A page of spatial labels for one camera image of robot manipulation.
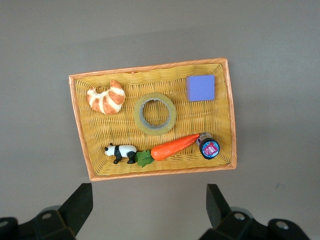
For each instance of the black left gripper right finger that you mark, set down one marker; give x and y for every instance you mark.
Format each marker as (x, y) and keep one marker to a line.
(220, 207)

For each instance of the yellow wicker basket orange rim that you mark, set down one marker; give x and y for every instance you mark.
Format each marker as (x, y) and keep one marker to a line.
(112, 130)

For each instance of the small bottle with blue lid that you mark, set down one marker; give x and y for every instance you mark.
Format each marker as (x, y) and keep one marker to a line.
(210, 150)

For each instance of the toy croissant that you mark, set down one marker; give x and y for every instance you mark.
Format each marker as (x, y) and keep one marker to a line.
(110, 100)

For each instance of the clear yellowish tape roll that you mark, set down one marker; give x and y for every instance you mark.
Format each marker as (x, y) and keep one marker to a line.
(136, 113)

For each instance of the toy panda figure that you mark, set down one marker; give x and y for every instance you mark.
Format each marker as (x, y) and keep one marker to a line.
(125, 150)

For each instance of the toy carrot with green leaves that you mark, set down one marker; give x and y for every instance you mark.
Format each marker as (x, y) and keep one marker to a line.
(172, 147)

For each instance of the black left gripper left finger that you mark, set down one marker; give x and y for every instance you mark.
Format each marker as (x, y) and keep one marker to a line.
(75, 207)

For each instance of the brown table cloth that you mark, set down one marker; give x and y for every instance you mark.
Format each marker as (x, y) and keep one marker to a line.
(160, 30)

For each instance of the purple foam cube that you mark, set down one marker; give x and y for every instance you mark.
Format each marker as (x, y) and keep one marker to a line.
(200, 87)

